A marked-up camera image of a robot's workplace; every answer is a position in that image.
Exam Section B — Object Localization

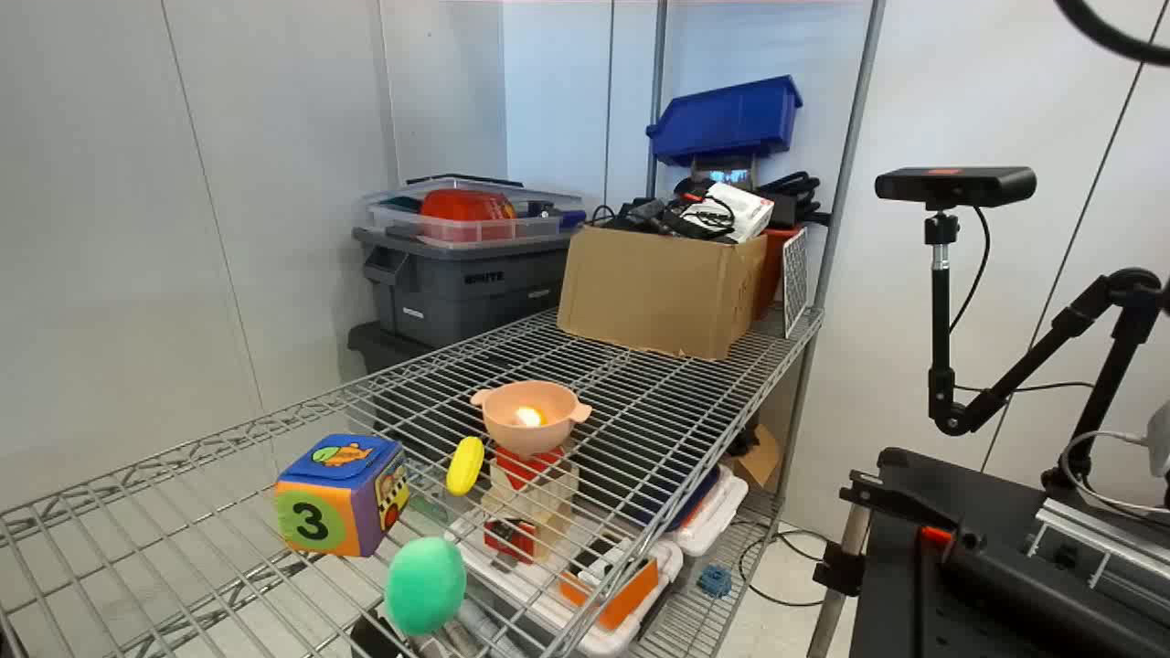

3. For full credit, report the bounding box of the yellow corn toy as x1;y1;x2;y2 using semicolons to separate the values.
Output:
442;435;489;499

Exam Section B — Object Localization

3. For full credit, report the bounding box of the green ball toy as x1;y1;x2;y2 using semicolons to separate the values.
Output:
379;532;473;638

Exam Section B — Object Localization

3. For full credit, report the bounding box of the colourful number plush cube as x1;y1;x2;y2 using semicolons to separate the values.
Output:
268;431;414;563

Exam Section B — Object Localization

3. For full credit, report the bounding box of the peach plastic bowl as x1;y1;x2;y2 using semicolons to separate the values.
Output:
467;375;596;465

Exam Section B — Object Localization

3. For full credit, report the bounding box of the red beige wooden block toy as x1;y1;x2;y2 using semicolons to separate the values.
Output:
476;442;584;569

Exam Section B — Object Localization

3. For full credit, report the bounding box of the brown cardboard box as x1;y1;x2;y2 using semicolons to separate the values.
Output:
553;222;776;367

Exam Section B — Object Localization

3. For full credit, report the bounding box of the grey storage tote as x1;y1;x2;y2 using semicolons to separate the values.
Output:
352;222;578;349

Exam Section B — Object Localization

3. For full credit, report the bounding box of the clear lidded plastic container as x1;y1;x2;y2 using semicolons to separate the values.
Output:
359;168;591;253

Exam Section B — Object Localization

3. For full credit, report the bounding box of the white black electronic device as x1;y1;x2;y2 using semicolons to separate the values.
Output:
685;179;777;245

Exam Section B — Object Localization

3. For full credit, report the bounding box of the cardboard scrap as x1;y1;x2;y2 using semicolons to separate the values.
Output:
726;420;786;494

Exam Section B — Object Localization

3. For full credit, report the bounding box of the white plastic tray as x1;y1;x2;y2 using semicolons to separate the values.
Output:
663;460;752;559

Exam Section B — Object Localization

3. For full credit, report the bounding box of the blue plastic bin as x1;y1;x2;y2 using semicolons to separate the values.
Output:
645;74;808;172

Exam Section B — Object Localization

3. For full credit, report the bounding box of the white orange flat box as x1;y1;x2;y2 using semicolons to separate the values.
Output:
451;531;691;658

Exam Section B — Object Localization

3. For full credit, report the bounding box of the small blue object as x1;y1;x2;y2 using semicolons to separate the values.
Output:
695;563;738;604

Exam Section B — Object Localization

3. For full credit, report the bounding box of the black equipment cart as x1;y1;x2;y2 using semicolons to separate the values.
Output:
812;442;1170;658

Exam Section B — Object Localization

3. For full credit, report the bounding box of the metal wire shelf rack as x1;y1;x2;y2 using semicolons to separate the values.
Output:
0;0;887;658

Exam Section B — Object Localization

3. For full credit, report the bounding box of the black cable bundle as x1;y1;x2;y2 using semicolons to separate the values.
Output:
596;168;825;242

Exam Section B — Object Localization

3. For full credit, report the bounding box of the black articulated camera stand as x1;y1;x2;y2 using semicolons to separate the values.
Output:
916;206;1170;497

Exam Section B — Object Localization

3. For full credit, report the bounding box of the black stereo camera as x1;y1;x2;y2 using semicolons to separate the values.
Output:
871;163;1041;213

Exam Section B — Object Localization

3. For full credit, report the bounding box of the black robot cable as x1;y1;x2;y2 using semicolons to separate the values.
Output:
1053;0;1170;68

